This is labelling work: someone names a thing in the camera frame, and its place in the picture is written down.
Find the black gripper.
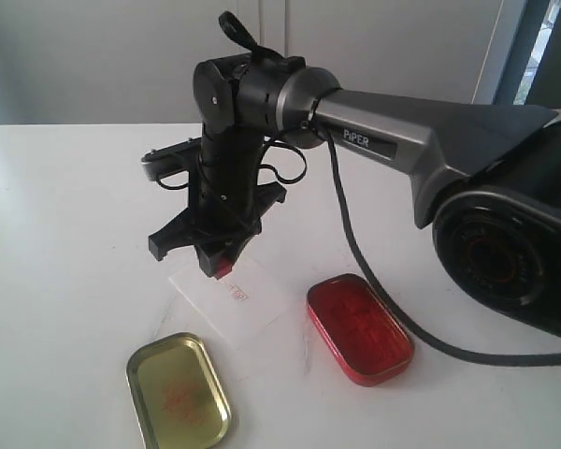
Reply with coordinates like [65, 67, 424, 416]
[148, 125, 286, 280]

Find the red stamp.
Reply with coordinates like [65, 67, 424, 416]
[214, 256, 236, 280]

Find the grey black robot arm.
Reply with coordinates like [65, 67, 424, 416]
[142, 53, 561, 337]

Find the red ink pad tin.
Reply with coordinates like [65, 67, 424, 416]
[306, 273, 414, 387]

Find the white paper sheet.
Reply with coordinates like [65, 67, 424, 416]
[169, 256, 290, 349]

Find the gold tin lid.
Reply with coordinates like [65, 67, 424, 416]
[126, 332, 232, 448]

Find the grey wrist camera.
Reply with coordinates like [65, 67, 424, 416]
[141, 138, 201, 181]

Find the black cable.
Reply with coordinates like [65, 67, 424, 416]
[324, 130, 561, 366]

